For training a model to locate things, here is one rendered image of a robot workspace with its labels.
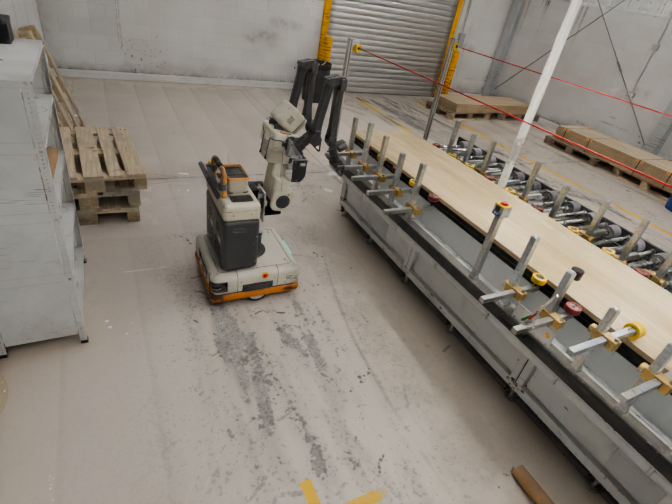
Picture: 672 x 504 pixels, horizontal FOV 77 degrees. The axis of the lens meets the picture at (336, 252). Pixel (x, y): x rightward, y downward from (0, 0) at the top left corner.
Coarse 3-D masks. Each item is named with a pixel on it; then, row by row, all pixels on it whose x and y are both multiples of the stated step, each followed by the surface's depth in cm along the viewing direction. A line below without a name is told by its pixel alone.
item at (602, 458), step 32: (352, 160) 419; (352, 192) 434; (384, 224) 387; (448, 224) 308; (384, 256) 393; (416, 256) 351; (416, 288) 355; (448, 288) 321; (544, 288) 243; (448, 320) 325; (480, 320) 296; (576, 320) 228; (480, 352) 295; (512, 352) 274; (608, 352) 215; (544, 384) 255; (608, 384) 217; (544, 416) 254; (576, 416) 239; (576, 448) 237; (608, 448) 224; (608, 480) 223; (640, 480) 211
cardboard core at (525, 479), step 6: (516, 468) 230; (522, 468) 230; (516, 474) 229; (522, 474) 227; (528, 474) 227; (522, 480) 226; (528, 480) 225; (534, 480) 225; (522, 486) 226; (528, 486) 223; (534, 486) 222; (540, 486) 224; (528, 492) 223; (534, 492) 221; (540, 492) 220; (534, 498) 220; (540, 498) 218; (546, 498) 218
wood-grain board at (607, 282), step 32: (416, 160) 369; (448, 160) 383; (448, 192) 321; (480, 192) 331; (480, 224) 284; (512, 224) 292; (544, 224) 301; (512, 256) 259; (544, 256) 261; (576, 256) 268; (608, 256) 275; (576, 288) 236; (608, 288) 241; (640, 288) 247; (640, 320) 220; (640, 352) 200
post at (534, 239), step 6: (534, 240) 220; (528, 246) 224; (534, 246) 222; (528, 252) 224; (522, 258) 228; (528, 258) 226; (522, 264) 229; (516, 270) 233; (522, 270) 231; (516, 276) 233; (510, 282) 237; (516, 282) 235; (504, 300) 243
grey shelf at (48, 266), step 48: (0, 48) 214; (0, 96) 177; (48, 96) 252; (0, 144) 186; (48, 144) 272; (0, 192) 197; (48, 192) 206; (0, 240) 208; (48, 240) 218; (0, 288) 221; (48, 288) 233; (0, 336) 236; (48, 336) 249
